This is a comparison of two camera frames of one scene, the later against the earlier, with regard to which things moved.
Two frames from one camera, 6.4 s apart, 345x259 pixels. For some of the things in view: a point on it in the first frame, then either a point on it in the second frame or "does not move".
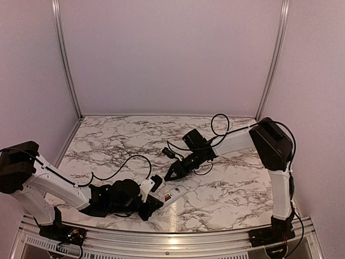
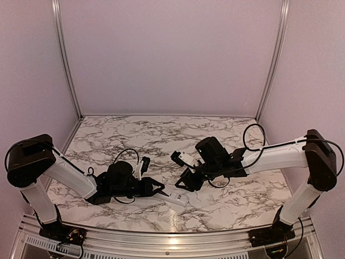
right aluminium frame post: [277, 60] does not move
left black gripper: [151, 206] → [147, 189]
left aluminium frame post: [56, 4] does not move
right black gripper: [178, 168] → [187, 178]
